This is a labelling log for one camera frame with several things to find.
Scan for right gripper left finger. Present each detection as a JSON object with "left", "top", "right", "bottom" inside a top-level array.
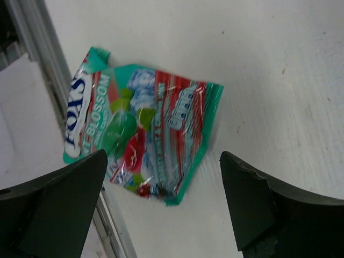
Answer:
[{"left": 1, "top": 149, "right": 108, "bottom": 257}]

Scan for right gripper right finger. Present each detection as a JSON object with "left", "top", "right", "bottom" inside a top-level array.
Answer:
[{"left": 220, "top": 152, "right": 343, "bottom": 257}]

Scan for teal Fox's candy bag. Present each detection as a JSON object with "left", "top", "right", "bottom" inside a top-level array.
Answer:
[{"left": 63, "top": 47, "right": 224, "bottom": 206}]

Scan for white paper sheet front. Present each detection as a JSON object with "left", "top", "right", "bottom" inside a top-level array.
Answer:
[{"left": 0, "top": 52, "right": 108, "bottom": 258}]

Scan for aluminium table frame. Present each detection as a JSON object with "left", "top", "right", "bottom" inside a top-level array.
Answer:
[{"left": 4, "top": 1, "right": 137, "bottom": 257}]

